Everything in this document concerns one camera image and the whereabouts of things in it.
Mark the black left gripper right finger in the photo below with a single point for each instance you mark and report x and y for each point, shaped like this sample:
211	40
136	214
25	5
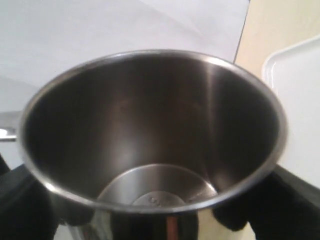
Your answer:
281	207

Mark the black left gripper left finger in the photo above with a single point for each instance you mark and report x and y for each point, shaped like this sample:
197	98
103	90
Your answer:
29	212

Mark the steel mug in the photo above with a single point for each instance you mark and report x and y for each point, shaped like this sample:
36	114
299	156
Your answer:
152	145

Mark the white plastic tray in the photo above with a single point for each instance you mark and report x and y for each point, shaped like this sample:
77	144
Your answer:
293	73

